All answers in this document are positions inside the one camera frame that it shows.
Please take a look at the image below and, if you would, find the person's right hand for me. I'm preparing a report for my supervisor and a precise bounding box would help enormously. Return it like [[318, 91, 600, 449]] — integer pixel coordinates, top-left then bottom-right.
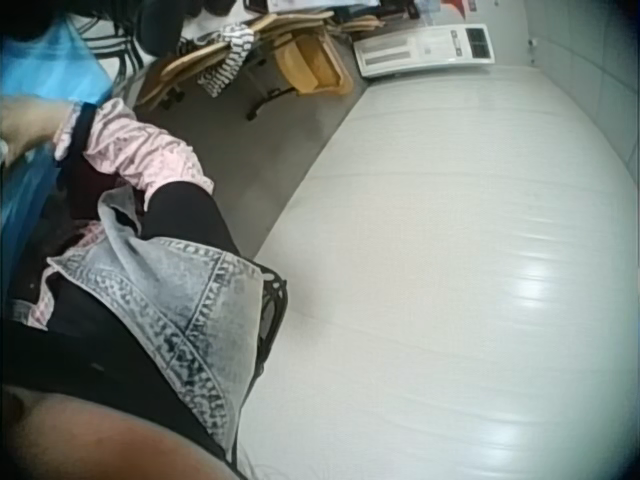
[[0, 96, 70, 167]]

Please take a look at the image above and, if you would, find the black wrist band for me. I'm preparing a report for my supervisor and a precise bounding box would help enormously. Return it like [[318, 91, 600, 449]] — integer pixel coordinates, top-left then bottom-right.
[[63, 101, 100, 169]]

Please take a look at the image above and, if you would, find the blue plastic bag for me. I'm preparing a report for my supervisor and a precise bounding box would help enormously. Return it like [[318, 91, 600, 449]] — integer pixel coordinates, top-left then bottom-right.
[[0, 19, 117, 247]]

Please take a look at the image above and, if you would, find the black office chair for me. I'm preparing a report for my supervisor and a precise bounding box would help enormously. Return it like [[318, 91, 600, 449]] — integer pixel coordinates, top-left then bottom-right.
[[130, 0, 191, 55]]

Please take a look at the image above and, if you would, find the black white striped cloth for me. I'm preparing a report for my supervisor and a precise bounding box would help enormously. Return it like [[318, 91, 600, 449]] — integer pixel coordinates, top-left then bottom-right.
[[196, 23, 257, 99]]

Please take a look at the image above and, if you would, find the light wooden chair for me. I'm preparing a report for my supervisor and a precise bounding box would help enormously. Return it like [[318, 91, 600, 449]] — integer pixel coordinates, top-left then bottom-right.
[[133, 11, 381, 122]]

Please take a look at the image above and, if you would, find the cluttered desk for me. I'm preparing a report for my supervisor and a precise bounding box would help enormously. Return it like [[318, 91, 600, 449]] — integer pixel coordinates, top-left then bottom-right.
[[243, 0, 474, 27]]

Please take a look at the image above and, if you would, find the white air cooler appliance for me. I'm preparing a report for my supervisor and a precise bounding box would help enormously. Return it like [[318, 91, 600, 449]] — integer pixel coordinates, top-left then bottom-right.
[[352, 22, 496, 80]]

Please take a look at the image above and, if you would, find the white padded couch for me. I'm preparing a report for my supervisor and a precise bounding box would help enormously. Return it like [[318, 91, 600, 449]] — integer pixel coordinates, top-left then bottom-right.
[[233, 63, 640, 480]]

